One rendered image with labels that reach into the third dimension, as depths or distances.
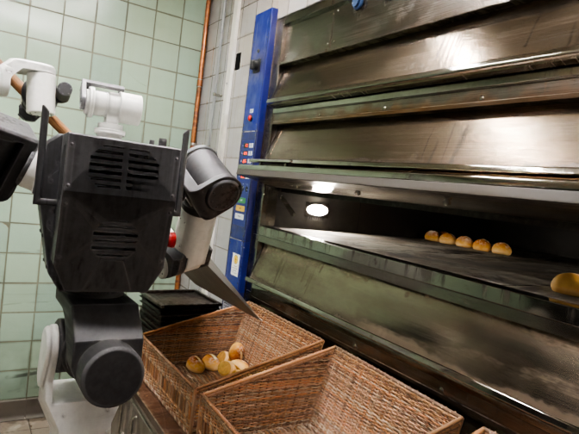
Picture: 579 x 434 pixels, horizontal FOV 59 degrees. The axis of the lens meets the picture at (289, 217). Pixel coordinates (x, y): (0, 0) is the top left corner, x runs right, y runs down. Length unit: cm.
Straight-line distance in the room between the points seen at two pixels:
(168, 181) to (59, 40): 205
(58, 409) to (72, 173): 51
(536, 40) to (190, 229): 93
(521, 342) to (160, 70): 237
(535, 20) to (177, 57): 212
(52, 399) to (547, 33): 136
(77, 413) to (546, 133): 120
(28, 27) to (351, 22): 166
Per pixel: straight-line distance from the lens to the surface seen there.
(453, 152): 146
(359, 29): 193
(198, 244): 126
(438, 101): 155
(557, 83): 134
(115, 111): 115
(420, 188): 132
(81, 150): 95
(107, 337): 104
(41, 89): 140
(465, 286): 141
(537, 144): 133
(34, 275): 296
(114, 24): 303
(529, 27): 144
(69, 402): 121
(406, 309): 157
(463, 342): 143
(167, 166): 98
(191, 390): 165
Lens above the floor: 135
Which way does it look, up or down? 3 degrees down
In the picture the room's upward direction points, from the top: 7 degrees clockwise
